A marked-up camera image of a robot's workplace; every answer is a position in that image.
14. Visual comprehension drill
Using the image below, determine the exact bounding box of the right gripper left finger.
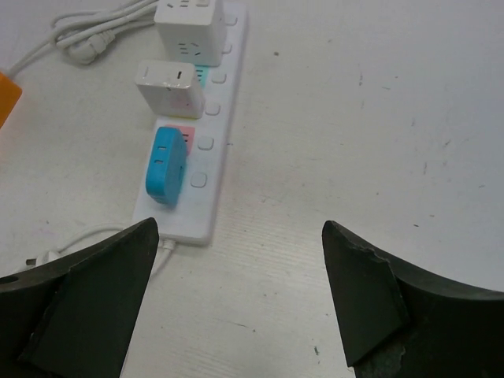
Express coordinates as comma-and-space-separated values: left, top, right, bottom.
1, 218, 159, 377

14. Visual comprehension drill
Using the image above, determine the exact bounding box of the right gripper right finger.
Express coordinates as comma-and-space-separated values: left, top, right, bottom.
322, 220, 503, 377

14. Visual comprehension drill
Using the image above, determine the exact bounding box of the white pastel power strip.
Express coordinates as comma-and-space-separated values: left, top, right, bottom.
132, 1, 248, 246

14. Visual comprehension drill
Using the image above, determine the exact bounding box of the blue plug adapter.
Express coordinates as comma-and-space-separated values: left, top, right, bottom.
145, 127, 187, 209

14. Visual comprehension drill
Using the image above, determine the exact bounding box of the orange power adapter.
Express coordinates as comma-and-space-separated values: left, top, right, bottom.
0, 72, 23, 128

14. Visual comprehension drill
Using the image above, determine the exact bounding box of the white usb charger block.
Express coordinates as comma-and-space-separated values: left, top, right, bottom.
135, 60, 206, 119

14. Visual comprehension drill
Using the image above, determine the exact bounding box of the white cube socket adapter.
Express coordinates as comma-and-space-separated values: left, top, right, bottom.
154, 0, 227, 67

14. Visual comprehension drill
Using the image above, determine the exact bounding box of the power strip white cord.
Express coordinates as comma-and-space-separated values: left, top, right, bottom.
24, 223, 176, 280

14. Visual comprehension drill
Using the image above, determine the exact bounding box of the bundled white cable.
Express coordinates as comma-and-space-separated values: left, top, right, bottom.
7, 0, 162, 78

